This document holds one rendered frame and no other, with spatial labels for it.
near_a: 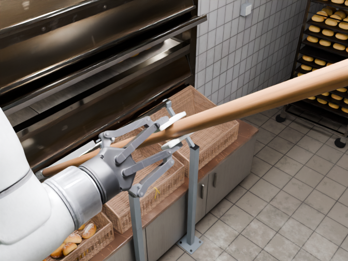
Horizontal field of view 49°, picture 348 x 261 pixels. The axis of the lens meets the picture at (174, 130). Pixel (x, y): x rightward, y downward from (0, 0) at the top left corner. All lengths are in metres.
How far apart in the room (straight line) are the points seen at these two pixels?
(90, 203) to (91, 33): 1.62
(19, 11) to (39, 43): 0.20
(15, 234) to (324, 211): 2.95
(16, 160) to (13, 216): 0.07
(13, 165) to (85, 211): 0.13
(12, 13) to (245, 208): 2.21
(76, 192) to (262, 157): 3.12
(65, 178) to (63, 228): 0.07
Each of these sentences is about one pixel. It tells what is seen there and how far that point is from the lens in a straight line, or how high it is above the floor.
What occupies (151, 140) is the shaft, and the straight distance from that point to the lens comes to 0.79.
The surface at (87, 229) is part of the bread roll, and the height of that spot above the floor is 0.64.
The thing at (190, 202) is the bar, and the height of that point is 0.48.
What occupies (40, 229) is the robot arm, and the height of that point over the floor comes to 1.99.
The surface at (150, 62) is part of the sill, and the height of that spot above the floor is 1.18.
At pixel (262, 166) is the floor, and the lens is 3.54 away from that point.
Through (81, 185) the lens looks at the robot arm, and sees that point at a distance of 0.59.
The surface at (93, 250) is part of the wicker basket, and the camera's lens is 2.20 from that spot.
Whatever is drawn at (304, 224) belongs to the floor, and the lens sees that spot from 3.19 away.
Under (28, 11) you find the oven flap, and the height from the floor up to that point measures 1.76.
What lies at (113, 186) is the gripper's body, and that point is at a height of 1.97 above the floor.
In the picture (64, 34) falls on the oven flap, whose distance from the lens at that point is 2.07.
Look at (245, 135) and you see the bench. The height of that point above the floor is 0.58.
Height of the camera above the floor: 2.42
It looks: 39 degrees down
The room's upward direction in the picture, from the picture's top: straight up
